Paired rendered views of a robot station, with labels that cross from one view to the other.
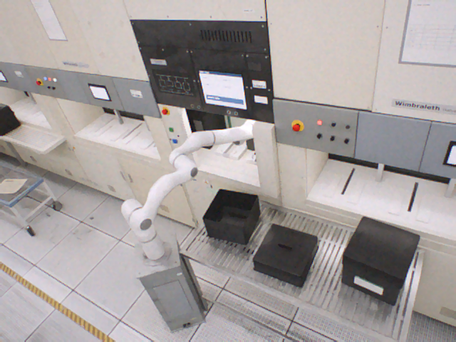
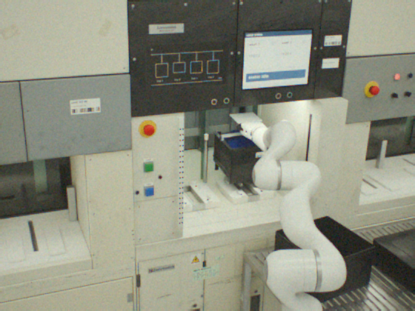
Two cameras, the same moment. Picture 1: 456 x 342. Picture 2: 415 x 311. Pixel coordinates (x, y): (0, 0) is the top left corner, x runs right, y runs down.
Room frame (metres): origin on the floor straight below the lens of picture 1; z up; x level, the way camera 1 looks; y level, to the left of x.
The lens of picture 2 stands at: (0.99, 1.87, 2.03)
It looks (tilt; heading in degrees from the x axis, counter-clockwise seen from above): 22 degrees down; 299
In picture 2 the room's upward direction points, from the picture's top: 1 degrees clockwise
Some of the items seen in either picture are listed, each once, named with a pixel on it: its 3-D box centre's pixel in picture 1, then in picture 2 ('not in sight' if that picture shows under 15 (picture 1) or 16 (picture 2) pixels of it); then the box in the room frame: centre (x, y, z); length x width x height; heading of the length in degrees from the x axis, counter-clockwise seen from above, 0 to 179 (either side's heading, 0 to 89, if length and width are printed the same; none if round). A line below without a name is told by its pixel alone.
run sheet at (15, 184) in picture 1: (9, 185); not in sight; (2.91, 2.26, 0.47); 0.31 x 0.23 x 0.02; 73
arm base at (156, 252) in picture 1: (152, 244); not in sight; (1.39, 0.55, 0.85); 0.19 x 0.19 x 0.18
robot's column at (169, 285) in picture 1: (172, 285); not in sight; (1.39, 0.55, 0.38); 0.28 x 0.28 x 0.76; 6
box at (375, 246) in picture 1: (378, 259); not in sight; (0.94, -0.66, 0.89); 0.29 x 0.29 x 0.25; 47
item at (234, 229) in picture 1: (232, 216); (321, 257); (1.49, 0.03, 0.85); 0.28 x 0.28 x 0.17; 60
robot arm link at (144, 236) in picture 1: (137, 219); (293, 287); (1.41, 0.57, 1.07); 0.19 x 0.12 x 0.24; 32
